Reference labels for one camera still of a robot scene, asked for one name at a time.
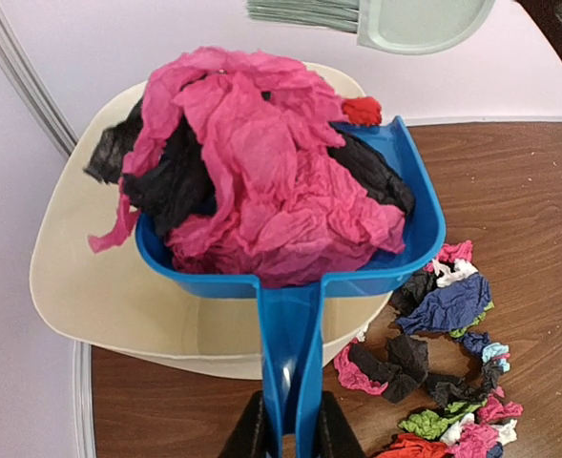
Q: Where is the navy blue scrap back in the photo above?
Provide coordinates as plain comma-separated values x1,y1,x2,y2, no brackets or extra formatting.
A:
395,274,491,335

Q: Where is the blue plastic dustpan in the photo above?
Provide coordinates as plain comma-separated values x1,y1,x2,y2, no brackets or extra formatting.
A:
135,117,447,457

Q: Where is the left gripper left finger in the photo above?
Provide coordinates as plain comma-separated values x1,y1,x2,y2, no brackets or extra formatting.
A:
219,390,268,458

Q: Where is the light blue scrap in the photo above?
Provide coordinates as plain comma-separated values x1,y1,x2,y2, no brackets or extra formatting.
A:
481,343,510,373

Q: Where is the large pink scrap on dustpan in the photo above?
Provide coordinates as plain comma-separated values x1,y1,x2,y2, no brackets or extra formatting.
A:
89,47,414,287

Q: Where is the beige plastic waste bin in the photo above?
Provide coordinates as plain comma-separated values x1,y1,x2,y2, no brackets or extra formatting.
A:
30,61,391,382

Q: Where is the white scrap centre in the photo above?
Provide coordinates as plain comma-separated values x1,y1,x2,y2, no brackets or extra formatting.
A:
440,413,517,446

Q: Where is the pink scrap near gripper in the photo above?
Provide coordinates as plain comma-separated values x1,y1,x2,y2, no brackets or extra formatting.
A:
333,343,388,396

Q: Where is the mint green hand brush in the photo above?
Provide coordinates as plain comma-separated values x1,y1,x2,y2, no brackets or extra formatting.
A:
246,0,494,55

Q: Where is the red paper scrap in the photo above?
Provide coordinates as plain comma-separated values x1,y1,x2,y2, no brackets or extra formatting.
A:
375,433,448,458

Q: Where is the green scrap centre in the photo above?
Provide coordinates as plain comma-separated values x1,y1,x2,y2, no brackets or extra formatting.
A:
398,402,484,441

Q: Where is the black scrap beside dustpan handle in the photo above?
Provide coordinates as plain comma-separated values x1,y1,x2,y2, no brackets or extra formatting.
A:
84,102,217,238

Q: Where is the pink white scrap back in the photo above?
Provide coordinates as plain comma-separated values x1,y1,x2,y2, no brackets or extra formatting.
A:
425,240,478,288

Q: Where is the left aluminium frame post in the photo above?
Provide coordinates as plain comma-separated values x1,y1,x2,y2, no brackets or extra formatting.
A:
0,6,78,157

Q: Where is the pink scrap centre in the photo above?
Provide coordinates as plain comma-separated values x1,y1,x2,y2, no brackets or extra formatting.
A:
448,395,524,457

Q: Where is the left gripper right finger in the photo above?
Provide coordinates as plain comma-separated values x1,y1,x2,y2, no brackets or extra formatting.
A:
316,391,366,458

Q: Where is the black scrap strip back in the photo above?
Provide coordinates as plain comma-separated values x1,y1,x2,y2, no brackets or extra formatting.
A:
348,334,503,408

